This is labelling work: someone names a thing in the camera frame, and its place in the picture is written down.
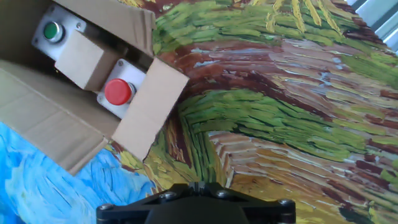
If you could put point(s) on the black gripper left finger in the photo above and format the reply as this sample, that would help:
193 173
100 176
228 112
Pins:
124 213

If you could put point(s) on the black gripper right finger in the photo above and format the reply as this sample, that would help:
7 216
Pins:
270 213

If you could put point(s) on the brown cardboard box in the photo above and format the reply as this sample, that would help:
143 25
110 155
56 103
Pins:
56 124

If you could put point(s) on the Van Gogh print tablecloth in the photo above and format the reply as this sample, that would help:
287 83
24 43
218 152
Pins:
264 109

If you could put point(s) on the red button switch box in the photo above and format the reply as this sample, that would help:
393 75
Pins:
117 91

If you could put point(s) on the green button switch box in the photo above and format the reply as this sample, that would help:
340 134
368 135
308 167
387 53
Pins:
51 31

